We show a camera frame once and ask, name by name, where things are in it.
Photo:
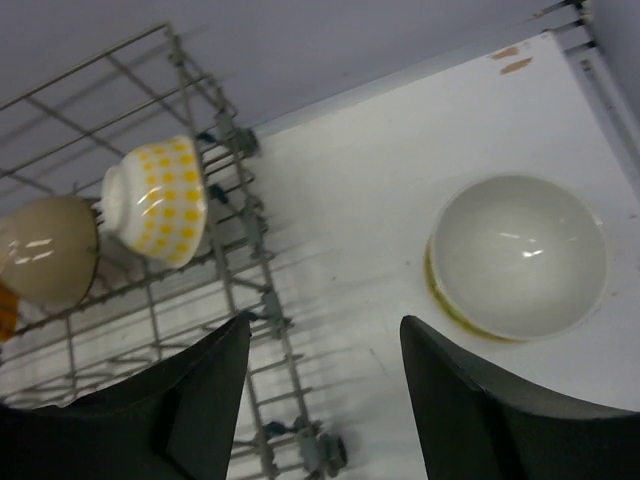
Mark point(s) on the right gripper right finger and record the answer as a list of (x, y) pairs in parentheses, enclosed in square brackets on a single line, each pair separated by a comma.
[(476, 420)]

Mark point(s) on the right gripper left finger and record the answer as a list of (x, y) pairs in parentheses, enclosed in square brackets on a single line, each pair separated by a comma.
[(174, 420)]

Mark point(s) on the beige bowl with sunflower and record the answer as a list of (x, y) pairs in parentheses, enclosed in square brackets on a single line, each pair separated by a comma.
[(520, 256)]

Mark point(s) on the grey wire dish rack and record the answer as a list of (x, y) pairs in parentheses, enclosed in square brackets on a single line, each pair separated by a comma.
[(59, 138)]

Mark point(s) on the lime green bowl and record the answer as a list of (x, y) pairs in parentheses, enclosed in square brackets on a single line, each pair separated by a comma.
[(448, 308)]

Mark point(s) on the yellow bowl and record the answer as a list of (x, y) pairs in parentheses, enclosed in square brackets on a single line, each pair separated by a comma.
[(9, 313)]

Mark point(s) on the beige brown glazed bowl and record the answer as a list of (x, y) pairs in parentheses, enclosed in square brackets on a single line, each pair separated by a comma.
[(49, 250)]

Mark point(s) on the cream white bowl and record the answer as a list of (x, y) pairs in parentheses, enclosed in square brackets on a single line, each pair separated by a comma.
[(154, 201)]

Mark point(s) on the right side aluminium rail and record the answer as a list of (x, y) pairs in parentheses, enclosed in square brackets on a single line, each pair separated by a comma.
[(563, 17)]

